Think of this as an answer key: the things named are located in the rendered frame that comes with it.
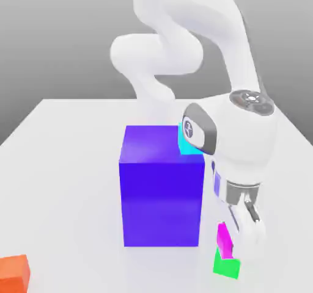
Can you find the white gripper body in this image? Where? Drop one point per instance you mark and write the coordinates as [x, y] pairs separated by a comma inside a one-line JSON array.
[[247, 227]]

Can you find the small magenta cube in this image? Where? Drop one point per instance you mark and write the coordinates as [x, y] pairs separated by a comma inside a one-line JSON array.
[[223, 239]]

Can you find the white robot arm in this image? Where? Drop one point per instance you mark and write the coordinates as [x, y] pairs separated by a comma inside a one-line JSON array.
[[185, 9]]

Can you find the small green cube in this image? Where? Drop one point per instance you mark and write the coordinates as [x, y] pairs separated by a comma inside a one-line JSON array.
[[226, 268]]

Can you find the small cyan cube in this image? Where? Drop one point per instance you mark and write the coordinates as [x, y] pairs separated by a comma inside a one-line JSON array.
[[187, 149]]

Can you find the small orange cube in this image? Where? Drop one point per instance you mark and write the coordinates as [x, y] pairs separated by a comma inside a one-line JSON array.
[[12, 271]]

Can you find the large blue box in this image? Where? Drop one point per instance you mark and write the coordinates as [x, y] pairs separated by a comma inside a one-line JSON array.
[[161, 200]]

